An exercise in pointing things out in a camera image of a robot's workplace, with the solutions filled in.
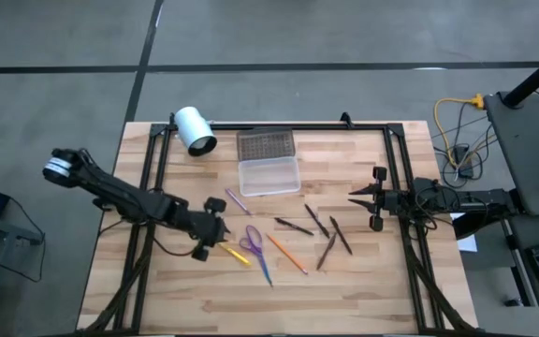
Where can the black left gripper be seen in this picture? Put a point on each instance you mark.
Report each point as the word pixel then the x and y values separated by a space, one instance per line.
pixel 199 224

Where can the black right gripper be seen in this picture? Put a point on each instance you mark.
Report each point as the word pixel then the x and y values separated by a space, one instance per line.
pixel 386 201

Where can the yellow highlighter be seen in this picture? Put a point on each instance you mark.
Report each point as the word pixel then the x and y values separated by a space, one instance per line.
pixel 236 255

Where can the purple scissors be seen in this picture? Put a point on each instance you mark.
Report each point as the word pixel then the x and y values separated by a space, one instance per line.
pixel 252 239

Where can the purple pen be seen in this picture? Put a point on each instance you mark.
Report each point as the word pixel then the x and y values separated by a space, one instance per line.
pixel 237 201

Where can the green marker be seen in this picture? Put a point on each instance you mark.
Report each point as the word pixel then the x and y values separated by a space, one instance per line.
pixel 266 272

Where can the orange pencil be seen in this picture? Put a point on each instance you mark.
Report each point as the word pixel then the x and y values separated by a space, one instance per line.
pixel 287 254

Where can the grey textured box lid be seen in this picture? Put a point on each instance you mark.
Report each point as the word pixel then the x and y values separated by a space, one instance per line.
pixel 266 144

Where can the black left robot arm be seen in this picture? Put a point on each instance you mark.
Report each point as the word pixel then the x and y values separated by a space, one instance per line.
pixel 110 187

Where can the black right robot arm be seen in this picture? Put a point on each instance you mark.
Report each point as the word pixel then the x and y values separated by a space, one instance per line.
pixel 466 201

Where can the clear plastic supply box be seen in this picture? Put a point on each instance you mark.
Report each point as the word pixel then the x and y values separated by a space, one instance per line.
pixel 269 177

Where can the black diagonal bar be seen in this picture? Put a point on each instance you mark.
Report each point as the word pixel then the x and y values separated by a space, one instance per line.
pixel 466 229

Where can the black power adapter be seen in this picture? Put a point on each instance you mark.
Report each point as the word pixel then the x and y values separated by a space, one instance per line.
pixel 462 156

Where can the white cylindrical spot lamp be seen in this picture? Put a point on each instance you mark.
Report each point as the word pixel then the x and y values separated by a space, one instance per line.
pixel 194 128

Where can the white paper sheet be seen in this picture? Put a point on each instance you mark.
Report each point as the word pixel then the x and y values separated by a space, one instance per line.
pixel 468 243

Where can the grey keyboard table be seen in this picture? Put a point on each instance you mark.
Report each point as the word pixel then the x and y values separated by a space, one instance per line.
pixel 527 229

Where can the grey side table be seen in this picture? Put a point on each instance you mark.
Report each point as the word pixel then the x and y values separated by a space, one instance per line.
pixel 531 154

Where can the small black floor object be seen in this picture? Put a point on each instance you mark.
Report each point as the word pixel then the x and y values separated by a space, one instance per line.
pixel 512 302

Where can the black pole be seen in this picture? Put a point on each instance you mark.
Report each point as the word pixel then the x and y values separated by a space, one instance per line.
pixel 536 77

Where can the small black frame clamp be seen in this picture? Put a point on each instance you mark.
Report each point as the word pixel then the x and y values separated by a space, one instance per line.
pixel 345 119

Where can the black aluminium rig frame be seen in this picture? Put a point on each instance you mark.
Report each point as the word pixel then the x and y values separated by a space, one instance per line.
pixel 307 126

